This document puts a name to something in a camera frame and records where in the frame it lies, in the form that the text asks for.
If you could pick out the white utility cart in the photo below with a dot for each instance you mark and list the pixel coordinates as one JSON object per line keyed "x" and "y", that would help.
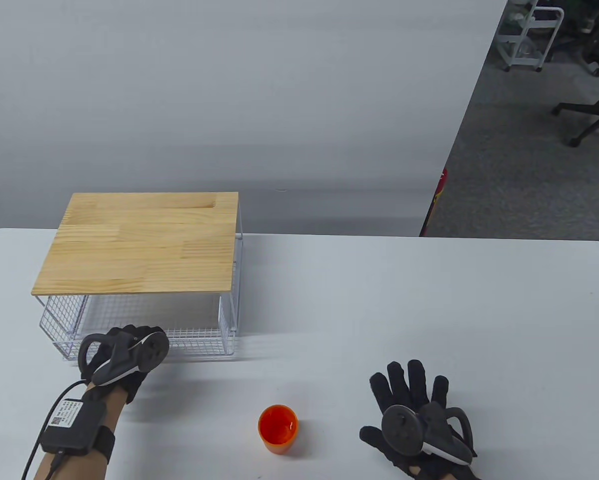
{"x": 527, "y": 35}

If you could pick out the dark grey hand controller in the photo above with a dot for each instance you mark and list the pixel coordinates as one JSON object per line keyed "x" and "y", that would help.
{"x": 152, "y": 352}
{"x": 404, "y": 430}

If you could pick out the person's right hand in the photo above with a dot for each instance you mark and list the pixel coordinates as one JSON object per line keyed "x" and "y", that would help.
{"x": 407, "y": 387}

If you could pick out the white frame with wooden top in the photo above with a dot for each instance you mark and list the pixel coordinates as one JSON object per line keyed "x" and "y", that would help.
{"x": 139, "y": 240}

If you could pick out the person's left forearm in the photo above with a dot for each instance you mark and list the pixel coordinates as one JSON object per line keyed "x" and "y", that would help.
{"x": 114, "y": 412}

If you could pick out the person's left hand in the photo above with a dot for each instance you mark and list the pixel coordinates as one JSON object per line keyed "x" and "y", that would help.
{"x": 132, "y": 330}

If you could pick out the orange plastic cup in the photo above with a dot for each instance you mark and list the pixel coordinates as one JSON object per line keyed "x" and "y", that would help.
{"x": 278, "y": 425}

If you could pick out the white mesh sliding drawer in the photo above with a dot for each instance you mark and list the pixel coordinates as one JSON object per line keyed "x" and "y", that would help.
{"x": 194, "y": 340}

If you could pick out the black office chair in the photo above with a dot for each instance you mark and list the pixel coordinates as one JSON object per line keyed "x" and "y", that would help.
{"x": 597, "y": 45}
{"x": 597, "y": 112}

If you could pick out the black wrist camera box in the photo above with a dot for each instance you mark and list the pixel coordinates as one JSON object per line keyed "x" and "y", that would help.
{"x": 72, "y": 425}

